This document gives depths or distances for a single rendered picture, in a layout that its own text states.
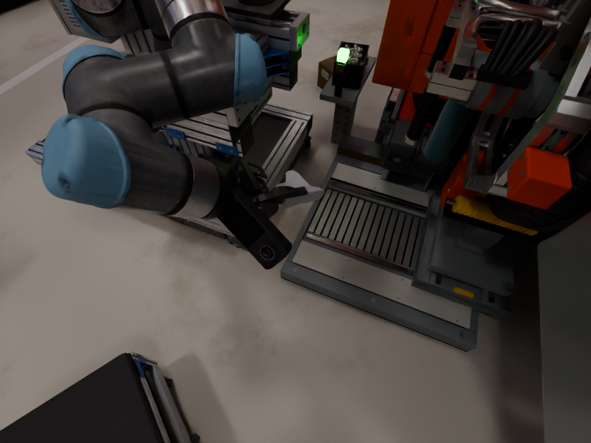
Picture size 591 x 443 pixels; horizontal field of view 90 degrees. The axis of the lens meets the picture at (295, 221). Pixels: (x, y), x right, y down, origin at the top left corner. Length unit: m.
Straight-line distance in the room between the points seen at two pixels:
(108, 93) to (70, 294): 1.41
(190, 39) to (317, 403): 1.19
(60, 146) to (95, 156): 0.03
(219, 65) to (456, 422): 1.35
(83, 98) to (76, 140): 0.08
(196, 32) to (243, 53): 0.05
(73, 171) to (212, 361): 1.13
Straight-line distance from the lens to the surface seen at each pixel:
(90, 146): 0.29
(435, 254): 1.33
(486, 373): 1.50
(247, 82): 0.38
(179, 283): 1.49
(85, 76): 0.39
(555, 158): 0.77
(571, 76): 0.75
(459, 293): 1.35
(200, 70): 0.37
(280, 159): 1.53
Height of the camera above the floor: 1.29
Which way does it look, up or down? 57 degrees down
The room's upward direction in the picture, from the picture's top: straight up
